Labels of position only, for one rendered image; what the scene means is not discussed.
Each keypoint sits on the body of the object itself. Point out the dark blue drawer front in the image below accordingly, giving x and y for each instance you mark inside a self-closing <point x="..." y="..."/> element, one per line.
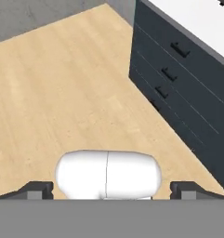
<point x="195" y="91"/>
<point x="185" y="111"/>
<point x="209" y="72"/>
<point x="181" y="128"/>

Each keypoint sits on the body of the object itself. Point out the dark blue drawer cabinet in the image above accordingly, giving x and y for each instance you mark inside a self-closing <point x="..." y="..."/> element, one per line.
<point x="191" y="102"/>

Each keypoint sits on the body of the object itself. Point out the white rounded capsule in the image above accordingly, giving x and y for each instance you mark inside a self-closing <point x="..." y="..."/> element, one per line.
<point x="107" y="173"/>

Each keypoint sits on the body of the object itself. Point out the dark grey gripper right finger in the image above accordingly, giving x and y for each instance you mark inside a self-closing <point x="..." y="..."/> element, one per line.
<point x="184" y="187"/>

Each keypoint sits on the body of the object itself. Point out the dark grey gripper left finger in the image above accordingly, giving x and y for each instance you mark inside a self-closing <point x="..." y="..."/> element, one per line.
<point x="39" y="187"/>

